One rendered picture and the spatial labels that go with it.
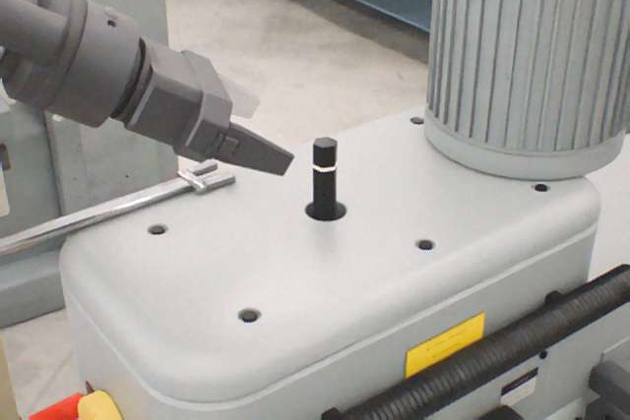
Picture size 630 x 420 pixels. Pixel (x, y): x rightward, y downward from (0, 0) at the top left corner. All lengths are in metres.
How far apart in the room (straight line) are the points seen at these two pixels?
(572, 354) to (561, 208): 0.22
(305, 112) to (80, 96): 4.66
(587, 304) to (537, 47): 0.24
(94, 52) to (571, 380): 0.64
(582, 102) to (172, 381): 0.44
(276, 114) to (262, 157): 4.59
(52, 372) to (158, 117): 2.95
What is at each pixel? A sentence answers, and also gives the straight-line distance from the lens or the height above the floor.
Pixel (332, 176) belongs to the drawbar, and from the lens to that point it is 0.79.
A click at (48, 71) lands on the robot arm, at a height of 2.07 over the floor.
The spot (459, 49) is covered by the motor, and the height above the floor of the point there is 2.01.
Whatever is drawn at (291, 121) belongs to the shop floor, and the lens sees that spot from 5.21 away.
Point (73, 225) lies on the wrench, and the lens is 0.81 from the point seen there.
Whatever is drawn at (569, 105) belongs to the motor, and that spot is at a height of 1.97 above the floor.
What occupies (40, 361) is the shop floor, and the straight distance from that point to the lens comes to 3.67.
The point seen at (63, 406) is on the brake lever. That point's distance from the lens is 0.91.
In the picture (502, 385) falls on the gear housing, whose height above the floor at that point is 1.70.
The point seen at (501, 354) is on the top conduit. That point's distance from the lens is 0.81.
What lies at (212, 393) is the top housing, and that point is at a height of 1.87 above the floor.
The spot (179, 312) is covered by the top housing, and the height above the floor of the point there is 1.89.
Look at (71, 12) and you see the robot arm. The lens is 0.67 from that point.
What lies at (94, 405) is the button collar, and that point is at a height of 1.79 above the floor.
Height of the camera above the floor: 2.32
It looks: 30 degrees down
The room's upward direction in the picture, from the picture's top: straight up
